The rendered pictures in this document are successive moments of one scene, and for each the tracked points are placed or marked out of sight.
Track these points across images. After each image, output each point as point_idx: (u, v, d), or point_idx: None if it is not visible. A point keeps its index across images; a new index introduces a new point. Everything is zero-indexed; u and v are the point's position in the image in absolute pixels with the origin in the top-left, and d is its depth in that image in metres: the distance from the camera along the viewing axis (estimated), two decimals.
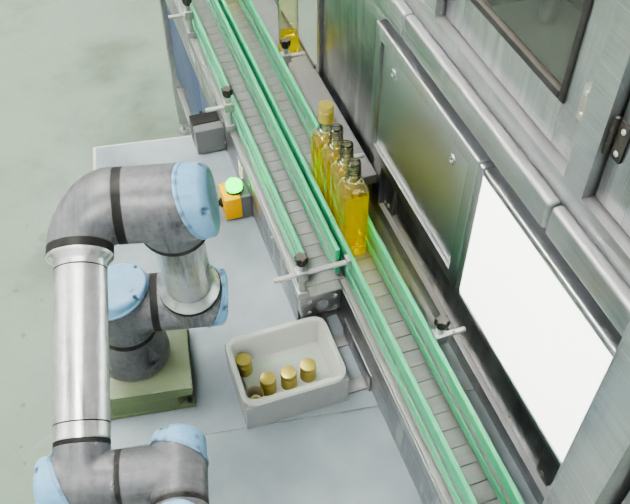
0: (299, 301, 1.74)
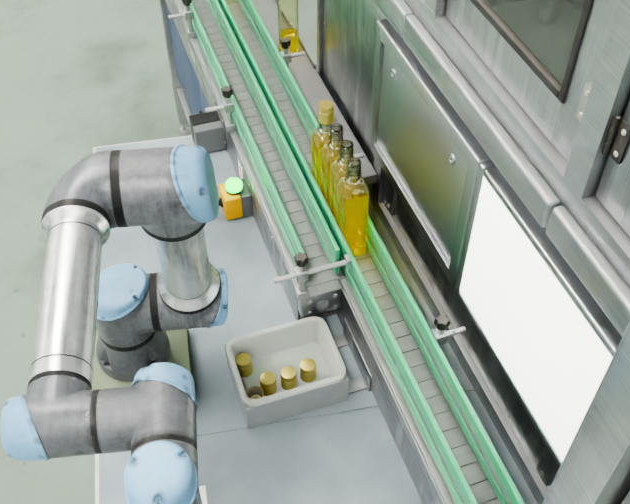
0: (299, 301, 1.74)
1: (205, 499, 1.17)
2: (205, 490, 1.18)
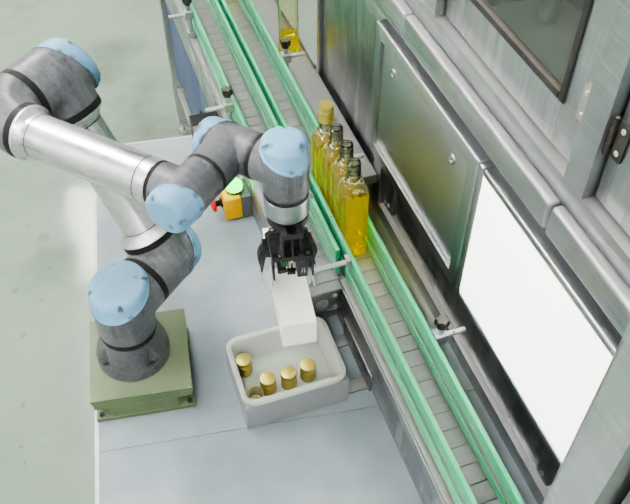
0: None
1: None
2: None
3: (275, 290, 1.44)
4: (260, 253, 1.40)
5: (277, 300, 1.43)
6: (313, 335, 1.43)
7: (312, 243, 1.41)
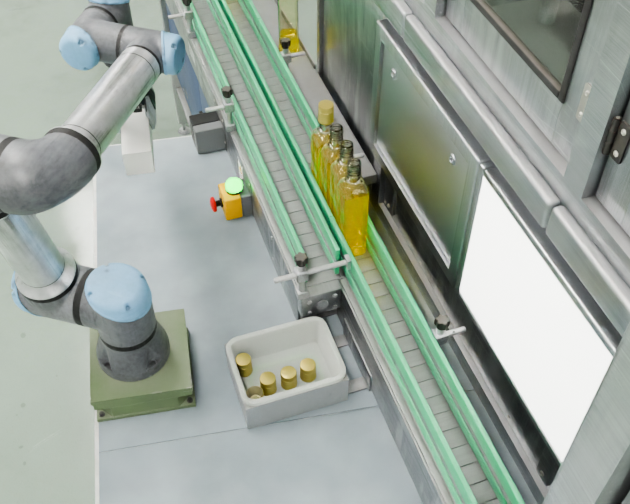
0: (299, 301, 1.74)
1: None
2: None
3: (121, 130, 1.75)
4: None
5: (121, 136, 1.73)
6: (151, 165, 1.73)
7: (149, 88, 1.71)
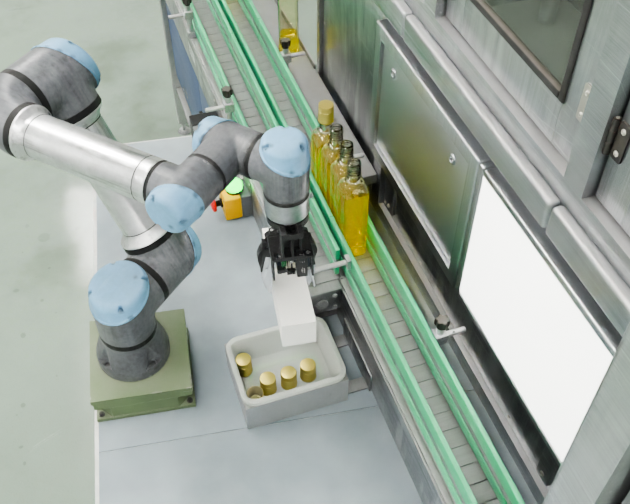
0: None
1: None
2: None
3: (275, 290, 1.44)
4: (260, 253, 1.40)
5: (277, 300, 1.43)
6: (313, 335, 1.43)
7: (312, 243, 1.41)
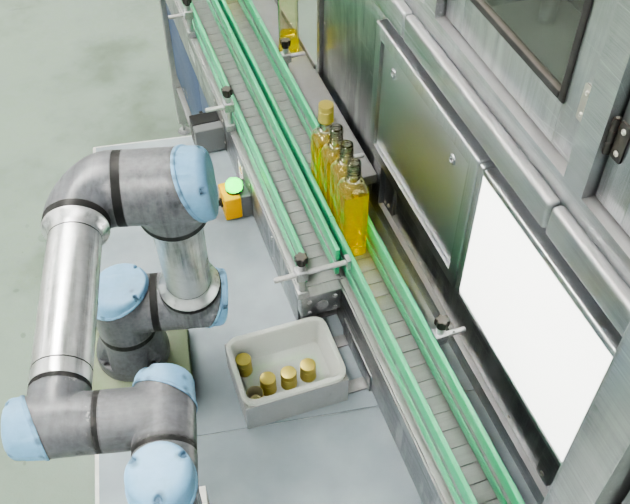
0: (299, 301, 1.74)
1: (205, 499, 1.18)
2: (205, 490, 1.19)
3: None
4: None
5: None
6: None
7: None
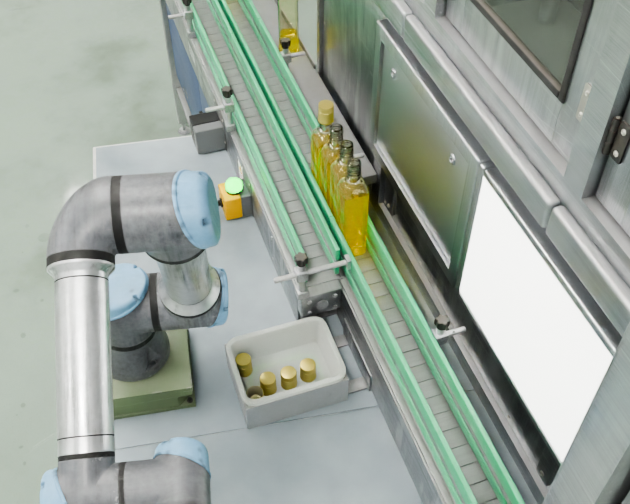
0: (299, 301, 1.74)
1: None
2: None
3: None
4: None
5: None
6: None
7: None
